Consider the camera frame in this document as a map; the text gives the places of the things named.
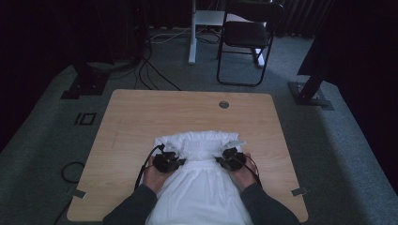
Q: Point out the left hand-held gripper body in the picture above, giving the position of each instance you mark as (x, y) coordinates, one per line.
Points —
(165, 162)

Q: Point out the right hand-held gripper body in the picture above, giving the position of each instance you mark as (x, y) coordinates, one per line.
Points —
(234, 159)

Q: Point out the white skirt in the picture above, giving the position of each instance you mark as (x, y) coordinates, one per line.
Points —
(200, 193)

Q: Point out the person's left hand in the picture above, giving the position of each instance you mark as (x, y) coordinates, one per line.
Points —
(153, 178)

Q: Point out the person's right hand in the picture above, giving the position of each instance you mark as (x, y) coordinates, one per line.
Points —
(247, 178)

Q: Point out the grey table grommet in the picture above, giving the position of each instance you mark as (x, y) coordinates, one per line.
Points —
(223, 104)

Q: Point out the grey tape piece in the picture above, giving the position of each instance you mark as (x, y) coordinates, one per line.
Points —
(299, 191)
(79, 193)

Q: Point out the black slanted stand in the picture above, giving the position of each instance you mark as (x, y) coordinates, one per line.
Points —
(308, 90)

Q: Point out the black stand base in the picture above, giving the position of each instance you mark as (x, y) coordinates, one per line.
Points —
(86, 84)

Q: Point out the black folding chair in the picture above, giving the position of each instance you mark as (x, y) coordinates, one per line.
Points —
(245, 34)

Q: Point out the dark equipment rack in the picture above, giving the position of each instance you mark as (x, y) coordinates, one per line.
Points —
(125, 28)

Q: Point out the dark curtain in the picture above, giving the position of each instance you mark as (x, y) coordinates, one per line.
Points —
(300, 18)

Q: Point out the white desk frame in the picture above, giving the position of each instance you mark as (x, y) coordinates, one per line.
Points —
(193, 40)

